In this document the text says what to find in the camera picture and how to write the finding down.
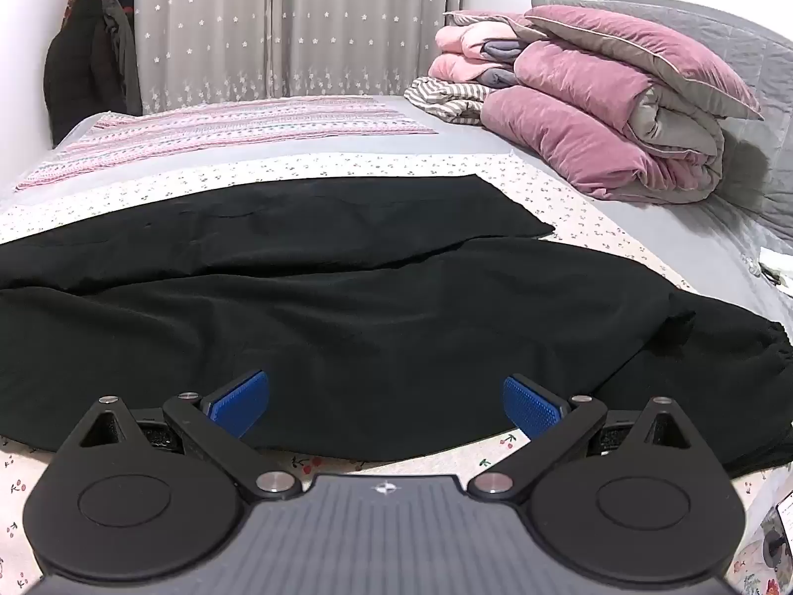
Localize grey bed sheet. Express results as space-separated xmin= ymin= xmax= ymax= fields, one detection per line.
xmin=0 ymin=94 xmax=793 ymax=339

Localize grey star print curtain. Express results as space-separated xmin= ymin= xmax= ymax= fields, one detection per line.
xmin=131 ymin=0 xmax=467 ymax=116

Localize grey striped cloth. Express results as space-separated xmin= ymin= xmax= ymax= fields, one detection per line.
xmin=404 ymin=76 xmax=498 ymax=126

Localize black and white device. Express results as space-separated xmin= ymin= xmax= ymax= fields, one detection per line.
xmin=759 ymin=489 xmax=793 ymax=572

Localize cherry print bed sheet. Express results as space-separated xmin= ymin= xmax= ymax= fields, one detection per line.
xmin=0 ymin=152 xmax=793 ymax=595

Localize grey hanging jacket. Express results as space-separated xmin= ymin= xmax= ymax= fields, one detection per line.
xmin=99 ymin=0 xmax=145 ymax=118

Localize pink striped blanket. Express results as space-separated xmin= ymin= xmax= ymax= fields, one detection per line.
xmin=13 ymin=96 xmax=442 ymax=192

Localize pink and grey folded quilt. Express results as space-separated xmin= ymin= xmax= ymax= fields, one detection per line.
xmin=480 ymin=40 xmax=727 ymax=202

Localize black hanging coat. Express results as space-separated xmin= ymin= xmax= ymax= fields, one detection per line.
xmin=43 ymin=0 xmax=143 ymax=145

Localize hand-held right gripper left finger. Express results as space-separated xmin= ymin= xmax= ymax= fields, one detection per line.
xmin=58 ymin=370 xmax=304 ymax=505

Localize grey-blue folded garment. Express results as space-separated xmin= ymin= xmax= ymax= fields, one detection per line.
xmin=482 ymin=39 xmax=522 ymax=89

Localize pink velvet pillow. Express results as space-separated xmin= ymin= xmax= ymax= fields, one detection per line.
xmin=523 ymin=5 xmax=764 ymax=121

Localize black pants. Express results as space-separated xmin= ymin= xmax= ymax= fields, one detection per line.
xmin=0 ymin=175 xmax=793 ymax=478

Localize grey quilted headboard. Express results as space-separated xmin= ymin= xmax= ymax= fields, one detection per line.
xmin=531 ymin=0 xmax=793 ymax=244

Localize pink folded garment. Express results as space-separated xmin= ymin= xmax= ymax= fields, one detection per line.
xmin=427 ymin=9 xmax=535 ymax=84

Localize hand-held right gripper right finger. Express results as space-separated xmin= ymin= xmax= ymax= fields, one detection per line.
xmin=467 ymin=373 xmax=713 ymax=504

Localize small white object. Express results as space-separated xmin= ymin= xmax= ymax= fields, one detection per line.
xmin=757 ymin=246 xmax=793 ymax=291

